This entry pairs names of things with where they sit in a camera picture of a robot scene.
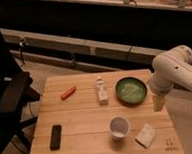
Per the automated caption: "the orange marker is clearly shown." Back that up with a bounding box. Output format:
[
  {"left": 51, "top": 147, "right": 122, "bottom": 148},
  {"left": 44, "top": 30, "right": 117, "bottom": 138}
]
[{"left": 61, "top": 85, "right": 76, "bottom": 100}]

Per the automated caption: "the green bowl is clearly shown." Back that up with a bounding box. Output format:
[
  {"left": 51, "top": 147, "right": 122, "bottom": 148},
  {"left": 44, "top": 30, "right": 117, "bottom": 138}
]
[{"left": 115, "top": 77, "right": 148, "bottom": 105}]

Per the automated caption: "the small white bottle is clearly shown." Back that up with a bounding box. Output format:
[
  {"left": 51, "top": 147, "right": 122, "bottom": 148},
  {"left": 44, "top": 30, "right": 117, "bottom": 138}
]
[{"left": 96, "top": 76, "right": 109, "bottom": 105}]

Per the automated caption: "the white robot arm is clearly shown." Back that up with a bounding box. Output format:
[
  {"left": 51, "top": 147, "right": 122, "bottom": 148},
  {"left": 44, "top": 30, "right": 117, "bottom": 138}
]
[{"left": 149, "top": 45, "right": 192, "bottom": 112}]

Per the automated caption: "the wooden table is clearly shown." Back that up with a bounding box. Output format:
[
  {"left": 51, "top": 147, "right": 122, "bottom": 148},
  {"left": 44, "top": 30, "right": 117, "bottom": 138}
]
[{"left": 30, "top": 69, "right": 184, "bottom": 154}]

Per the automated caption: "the white paper cup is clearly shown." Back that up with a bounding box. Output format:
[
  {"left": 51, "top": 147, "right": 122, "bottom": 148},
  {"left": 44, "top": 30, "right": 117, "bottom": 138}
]
[{"left": 109, "top": 117, "right": 131, "bottom": 141}]

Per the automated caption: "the black rectangular eraser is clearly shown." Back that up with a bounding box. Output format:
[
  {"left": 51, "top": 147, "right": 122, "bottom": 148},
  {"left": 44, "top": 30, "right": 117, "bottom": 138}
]
[{"left": 50, "top": 124, "right": 62, "bottom": 150}]

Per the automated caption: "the black chair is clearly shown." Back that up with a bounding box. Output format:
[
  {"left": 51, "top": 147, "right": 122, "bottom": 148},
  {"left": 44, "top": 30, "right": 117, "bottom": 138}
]
[{"left": 0, "top": 32, "right": 40, "bottom": 154}]

